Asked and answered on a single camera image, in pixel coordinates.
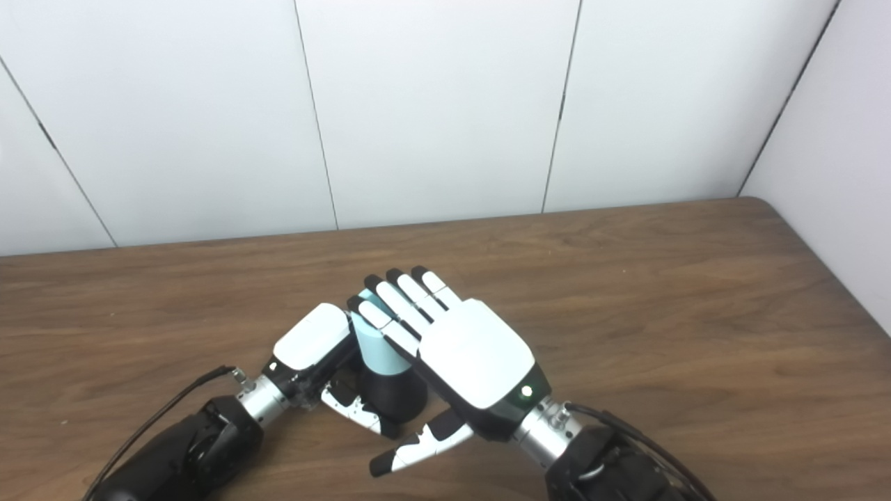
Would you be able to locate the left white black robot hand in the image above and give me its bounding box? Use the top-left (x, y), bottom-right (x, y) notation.
top-left (263, 303), bottom-right (401, 439)

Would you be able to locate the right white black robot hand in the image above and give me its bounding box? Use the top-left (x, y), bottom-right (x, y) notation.
top-left (347, 266), bottom-right (552, 478)

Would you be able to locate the light-blue short hose tube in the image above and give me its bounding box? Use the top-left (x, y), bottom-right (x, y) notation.
top-left (350, 290), bottom-right (415, 376)

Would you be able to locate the black funnel-shaped nozzle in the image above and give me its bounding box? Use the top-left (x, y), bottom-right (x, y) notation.
top-left (358, 369), bottom-right (429, 423)

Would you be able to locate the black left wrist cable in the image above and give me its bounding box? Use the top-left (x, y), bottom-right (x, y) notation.
top-left (80, 365), bottom-right (246, 501)

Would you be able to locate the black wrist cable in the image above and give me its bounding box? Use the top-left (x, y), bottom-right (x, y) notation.
top-left (80, 365), bottom-right (246, 501)
top-left (550, 402), bottom-right (718, 501)

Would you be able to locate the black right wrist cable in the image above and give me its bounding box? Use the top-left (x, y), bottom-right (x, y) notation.
top-left (550, 402), bottom-right (718, 501)

